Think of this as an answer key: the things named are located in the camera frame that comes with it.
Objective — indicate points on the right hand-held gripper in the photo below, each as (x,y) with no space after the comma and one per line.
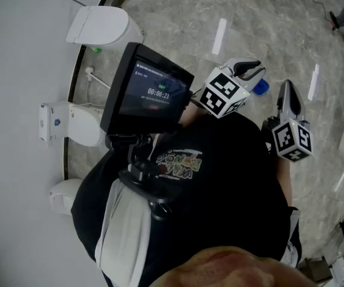
(293,139)

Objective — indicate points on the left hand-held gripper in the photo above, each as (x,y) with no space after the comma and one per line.
(219,93)

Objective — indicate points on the blue cloth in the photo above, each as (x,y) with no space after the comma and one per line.
(262,87)

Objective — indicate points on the white toilet brush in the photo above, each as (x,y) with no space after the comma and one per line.
(95,77)

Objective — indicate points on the person's left forearm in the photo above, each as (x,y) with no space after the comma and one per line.
(191,115)

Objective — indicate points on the person's right forearm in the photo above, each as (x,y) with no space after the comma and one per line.
(285,178)

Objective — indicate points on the white toilet with closed lid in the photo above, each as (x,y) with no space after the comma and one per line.
(103,25)

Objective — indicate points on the white toilet with labelled tank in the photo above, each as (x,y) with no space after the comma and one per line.
(76,122)

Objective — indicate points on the black chest-mounted screen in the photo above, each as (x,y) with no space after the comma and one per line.
(148,91)

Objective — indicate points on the person's black printed t-shirt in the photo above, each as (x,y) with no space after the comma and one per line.
(219,190)

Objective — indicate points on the small green object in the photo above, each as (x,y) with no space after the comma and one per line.
(96,50)

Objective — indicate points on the person's chin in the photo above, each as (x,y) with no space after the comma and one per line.
(228,268)

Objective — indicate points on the white chest harness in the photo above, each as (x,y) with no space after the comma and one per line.
(124,229)

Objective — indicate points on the black screen mount clamp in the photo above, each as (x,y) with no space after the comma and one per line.
(148,172)

